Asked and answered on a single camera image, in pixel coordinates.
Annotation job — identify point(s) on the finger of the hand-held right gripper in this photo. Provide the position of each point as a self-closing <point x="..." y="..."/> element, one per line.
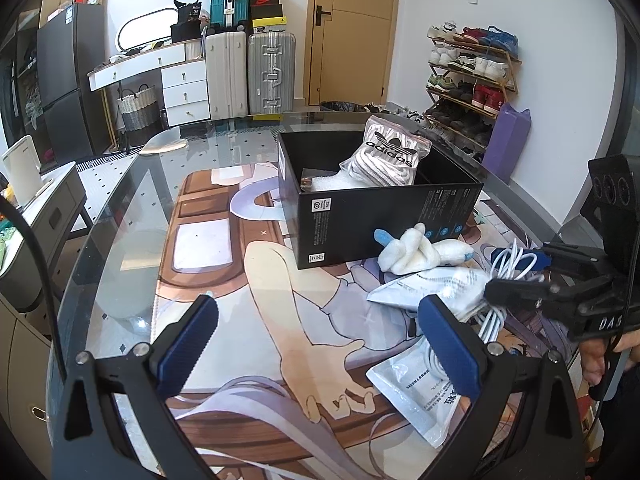
<point x="570" y="256"/>
<point x="520" y="290"/>

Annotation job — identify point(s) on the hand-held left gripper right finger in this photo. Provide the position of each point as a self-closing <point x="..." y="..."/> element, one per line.
<point x="450" y="345"/>

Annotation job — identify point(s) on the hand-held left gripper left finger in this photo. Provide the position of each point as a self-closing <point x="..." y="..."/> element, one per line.
<point x="187" y="345"/>

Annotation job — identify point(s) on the white plastic packet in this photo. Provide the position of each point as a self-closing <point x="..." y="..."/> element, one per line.
<point x="440" y="285"/>
<point x="420" y="400"/>

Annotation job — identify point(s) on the white plush toy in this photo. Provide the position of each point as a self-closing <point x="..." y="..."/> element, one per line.
<point x="410" y="255"/>

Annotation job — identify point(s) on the black cardboard box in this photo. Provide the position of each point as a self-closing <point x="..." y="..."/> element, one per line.
<point x="360" y="220"/>

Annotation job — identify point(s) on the bagged striped socks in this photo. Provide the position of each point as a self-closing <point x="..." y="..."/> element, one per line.
<point x="385" y="155"/>

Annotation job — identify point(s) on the person's right hand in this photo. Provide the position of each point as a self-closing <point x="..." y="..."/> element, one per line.
<point x="592" y="360"/>

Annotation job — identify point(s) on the printed desk mat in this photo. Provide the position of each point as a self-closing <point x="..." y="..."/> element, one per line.
<point x="280" y="310"/>

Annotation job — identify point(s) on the purple bag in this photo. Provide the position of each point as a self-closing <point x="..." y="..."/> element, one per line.
<point x="505" y="145"/>

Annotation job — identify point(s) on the beige low cabinet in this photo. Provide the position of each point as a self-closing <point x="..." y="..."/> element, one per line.
<point x="25" y="360"/>

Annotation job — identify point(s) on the grey side cabinet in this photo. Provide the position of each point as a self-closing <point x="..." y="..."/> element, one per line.
<point x="50" y="215"/>

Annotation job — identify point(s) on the metal shoe rack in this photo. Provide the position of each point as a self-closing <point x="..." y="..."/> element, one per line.
<point x="492" y="55"/>

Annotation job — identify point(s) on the beige round stool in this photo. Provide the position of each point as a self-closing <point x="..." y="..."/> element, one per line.
<point x="165" y="142"/>

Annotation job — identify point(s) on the loose sneakers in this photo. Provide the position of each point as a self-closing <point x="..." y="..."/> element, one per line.
<point x="390" y="111"/>

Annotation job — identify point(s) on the woven laundry basket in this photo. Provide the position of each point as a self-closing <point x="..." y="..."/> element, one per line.
<point x="137" y="110"/>

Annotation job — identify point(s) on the white upright appliance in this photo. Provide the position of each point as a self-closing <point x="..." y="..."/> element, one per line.
<point x="20" y="170"/>

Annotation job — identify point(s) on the white dresser with drawers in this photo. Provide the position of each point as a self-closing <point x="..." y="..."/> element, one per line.
<point x="185" y="95"/>

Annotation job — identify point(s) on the black trash bag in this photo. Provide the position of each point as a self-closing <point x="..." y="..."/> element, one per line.
<point x="337" y="106"/>

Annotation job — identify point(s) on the white suitcase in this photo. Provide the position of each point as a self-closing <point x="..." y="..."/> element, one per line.
<point x="225" y="75"/>

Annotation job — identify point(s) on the silver suitcase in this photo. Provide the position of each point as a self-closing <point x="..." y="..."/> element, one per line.
<point x="270" y="75"/>

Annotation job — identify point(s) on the tan wooden door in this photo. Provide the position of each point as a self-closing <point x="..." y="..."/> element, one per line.
<point x="350" y="60"/>

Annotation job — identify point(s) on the dark glass cabinet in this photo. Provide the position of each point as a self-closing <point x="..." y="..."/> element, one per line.
<point x="25" y="85"/>

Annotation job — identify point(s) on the black refrigerator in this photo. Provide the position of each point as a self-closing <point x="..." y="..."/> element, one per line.
<point x="65" y="60"/>

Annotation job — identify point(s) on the oval mirror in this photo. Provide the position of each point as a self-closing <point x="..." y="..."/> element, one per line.
<point x="145" y="30"/>

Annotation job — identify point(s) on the stack of shoe boxes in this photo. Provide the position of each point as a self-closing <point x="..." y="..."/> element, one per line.
<point x="265" y="0"/>

